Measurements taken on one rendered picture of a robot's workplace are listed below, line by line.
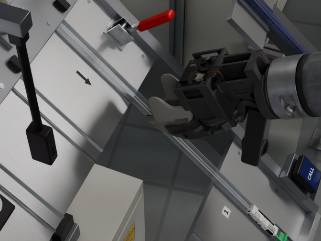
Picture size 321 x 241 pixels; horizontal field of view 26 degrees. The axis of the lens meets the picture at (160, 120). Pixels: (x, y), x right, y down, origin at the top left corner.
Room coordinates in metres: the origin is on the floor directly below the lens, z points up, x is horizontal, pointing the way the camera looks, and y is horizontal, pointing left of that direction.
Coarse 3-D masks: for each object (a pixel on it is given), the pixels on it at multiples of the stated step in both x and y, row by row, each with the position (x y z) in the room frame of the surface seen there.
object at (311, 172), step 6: (306, 162) 0.65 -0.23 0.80; (306, 168) 0.64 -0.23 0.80; (312, 168) 0.65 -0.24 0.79; (300, 174) 0.63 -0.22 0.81; (306, 174) 0.63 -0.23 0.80; (312, 174) 0.64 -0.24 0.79; (318, 174) 0.64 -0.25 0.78; (306, 180) 0.62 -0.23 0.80; (312, 180) 0.63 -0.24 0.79; (318, 180) 0.63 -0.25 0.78; (312, 186) 0.62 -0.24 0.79
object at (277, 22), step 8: (248, 0) 0.76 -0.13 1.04; (256, 0) 0.76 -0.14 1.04; (256, 8) 0.76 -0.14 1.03; (264, 8) 0.76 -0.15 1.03; (264, 16) 0.76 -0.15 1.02; (272, 16) 0.76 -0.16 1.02; (272, 24) 0.75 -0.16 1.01; (280, 24) 0.76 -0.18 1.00; (280, 32) 0.75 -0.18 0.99; (288, 32) 0.75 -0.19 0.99; (288, 40) 0.74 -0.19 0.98; (296, 40) 0.75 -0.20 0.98; (296, 48) 0.74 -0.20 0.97; (304, 48) 0.75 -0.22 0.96
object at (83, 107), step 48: (96, 0) 0.75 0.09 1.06; (48, 48) 0.64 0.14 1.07; (96, 48) 0.68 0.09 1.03; (48, 96) 0.58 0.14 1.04; (96, 96) 0.61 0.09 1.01; (0, 144) 0.50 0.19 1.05; (96, 144) 0.55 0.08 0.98; (0, 192) 0.44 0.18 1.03; (48, 192) 0.47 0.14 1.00; (0, 240) 0.39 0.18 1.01; (48, 240) 0.41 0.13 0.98
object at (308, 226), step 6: (306, 216) 0.60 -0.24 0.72; (312, 216) 0.60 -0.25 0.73; (318, 216) 0.59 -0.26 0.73; (306, 222) 0.59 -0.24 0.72; (312, 222) 0.58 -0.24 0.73; (318, 222) 0.58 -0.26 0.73; (306, 228) 0.57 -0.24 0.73; (312, 228) 0.57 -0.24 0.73; (300, 234) 0.57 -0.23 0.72; (306, 234) 0.56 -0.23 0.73; (312, 234) 0.56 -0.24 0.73; (300, 240) 0.55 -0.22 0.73; (306, 240) 0.55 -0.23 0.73; (312, 240) 0.55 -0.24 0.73
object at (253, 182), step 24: (240, 168) 0.62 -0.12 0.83; (216, 192) 0.57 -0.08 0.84; (264, 192) 0.61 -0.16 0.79; (216, 216) 0.53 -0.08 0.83; (240, 216) 0.55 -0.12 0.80; (288, 216) 0.59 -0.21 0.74; (192, 240) 0.49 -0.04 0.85; (216, 240) 0.50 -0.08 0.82; (240, 240) 0.52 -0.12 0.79; (264, 240) 0.53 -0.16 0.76; (288, 240) 0.55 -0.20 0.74
